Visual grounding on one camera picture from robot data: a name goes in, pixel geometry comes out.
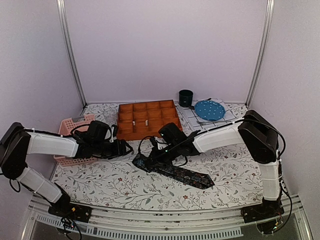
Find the pink plastic basket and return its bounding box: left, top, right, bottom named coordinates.
left=53, top=114, right=98, bottom=167

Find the dark green mug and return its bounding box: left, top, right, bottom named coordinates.
left=178, top=89, right=193, bottom=108

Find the white grid placemat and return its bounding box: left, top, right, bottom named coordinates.
left=176, top=98, right=237, bottom=130

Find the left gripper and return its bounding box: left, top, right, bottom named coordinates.
left=93, top=138, right=134, bottom=160

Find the dark floral tie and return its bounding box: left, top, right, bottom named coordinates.
left=132, top=154, right=215, bottom=190

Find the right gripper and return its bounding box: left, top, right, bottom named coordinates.
left=145, top=142, right=181, bottom=168

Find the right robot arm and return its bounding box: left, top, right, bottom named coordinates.
left=149, top=110, right=283, bottom=218

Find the blue dotted plate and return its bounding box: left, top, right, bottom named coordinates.
left=194, top=100, right=226, bottom=121

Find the orange wooden compartment tray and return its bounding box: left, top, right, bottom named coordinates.
left=116, top=100, right=183, bottom=141

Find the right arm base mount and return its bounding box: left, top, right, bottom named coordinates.
left=240, top=201, right=285, bottom=223

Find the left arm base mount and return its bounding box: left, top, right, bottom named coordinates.
left=48, top=203, right=92, bottom=223

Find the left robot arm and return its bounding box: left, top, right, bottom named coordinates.
left=0, top=120, right=133, bottom=217

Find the silver fork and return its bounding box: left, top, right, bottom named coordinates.
left=196, top=120, right=232, bottom=126

